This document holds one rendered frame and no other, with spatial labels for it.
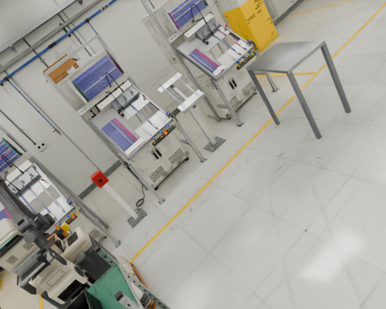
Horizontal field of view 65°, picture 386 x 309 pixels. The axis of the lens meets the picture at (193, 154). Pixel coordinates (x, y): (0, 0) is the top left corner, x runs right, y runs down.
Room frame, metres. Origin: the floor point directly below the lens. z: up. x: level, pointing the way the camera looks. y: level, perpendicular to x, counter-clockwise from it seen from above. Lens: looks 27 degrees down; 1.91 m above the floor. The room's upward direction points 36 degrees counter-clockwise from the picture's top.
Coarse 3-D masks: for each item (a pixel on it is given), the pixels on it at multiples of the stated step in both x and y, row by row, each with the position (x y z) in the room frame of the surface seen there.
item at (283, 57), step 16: (272, 48) 3.07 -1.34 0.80; (288, 48) 2.80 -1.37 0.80; (304, 48) 2.57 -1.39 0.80; (320, 48) 2.48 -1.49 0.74; (256, 64) 2.97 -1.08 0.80; (272, 64) 2.71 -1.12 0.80; (288, 64) 2.49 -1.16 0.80; (256, 80) 3.05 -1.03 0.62; (336, 80) 2.45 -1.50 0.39; (272, 112) 3.05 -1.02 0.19; (304, 112) 2.43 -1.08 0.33
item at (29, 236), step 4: (32, 220) 1.66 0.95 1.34; (32, 224) 1.64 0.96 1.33; (36, 224) 1.66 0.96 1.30; (32, 228) 1.61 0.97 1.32; (20, 232) 1.62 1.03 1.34; (28, 232) 1.55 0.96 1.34; (32, 232) 1.55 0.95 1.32; (36, 232) 1.59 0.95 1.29; (24, 236) 1.54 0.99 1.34; (28, 236) 1.54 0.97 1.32; (32, 236) 1.54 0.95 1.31; (36, 236) 1.55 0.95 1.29; (28, 240) 1.53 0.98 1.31; (32, 240) 1.53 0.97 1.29
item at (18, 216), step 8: (0, 176) 1.92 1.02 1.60; (0, 184) 1.88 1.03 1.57; (0, 192) 1.81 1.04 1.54; (0, 200) 1.78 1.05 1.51; (8, 200) 1.76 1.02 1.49; (8, 208) 1.73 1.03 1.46; (16, 208) 1.72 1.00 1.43; (16, 216) 1.68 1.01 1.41; (24, 216) 1.67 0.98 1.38; (16, 224) 1.65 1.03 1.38; (24, 224) 1.63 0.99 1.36; (24, 232) 1.62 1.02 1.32
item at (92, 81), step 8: (104, 56) 3.87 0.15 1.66; (96, 64) 3.78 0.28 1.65; (104, 64) 3.80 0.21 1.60; (112, 64) 3.82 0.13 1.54; (88, 72) 3.74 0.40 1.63; (96, 72) 3.76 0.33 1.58; (104, 72) 3.78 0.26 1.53; (112, 72) 3.80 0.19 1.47; (120, 72) 3.82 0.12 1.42; (80, 80) 3.71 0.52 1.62; (88, 80) 3.73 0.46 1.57; (96, 80) 3.75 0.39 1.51; (104, 80) 3.76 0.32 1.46; (112, 80) 3.79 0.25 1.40; (80, 88) 3.69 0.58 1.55; (88, 88) 3.71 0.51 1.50; (96, 88) 3.73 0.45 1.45; (104, 88) 3.75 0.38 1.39; (88, 96) 3.69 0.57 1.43
